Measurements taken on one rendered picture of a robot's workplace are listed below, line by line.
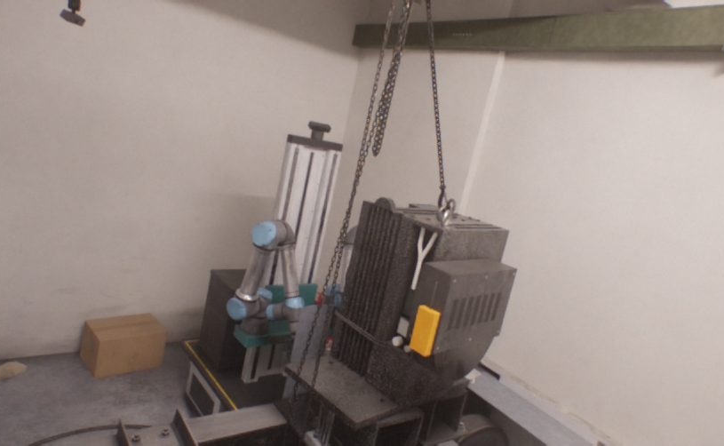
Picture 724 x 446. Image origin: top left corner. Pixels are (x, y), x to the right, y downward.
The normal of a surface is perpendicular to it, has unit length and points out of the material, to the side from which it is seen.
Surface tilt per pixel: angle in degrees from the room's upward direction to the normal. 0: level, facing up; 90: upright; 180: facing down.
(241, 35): 90
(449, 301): 90
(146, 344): 90
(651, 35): 90
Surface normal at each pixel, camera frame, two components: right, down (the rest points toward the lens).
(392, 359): -0.69, -0.03
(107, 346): 0.67, 0.27
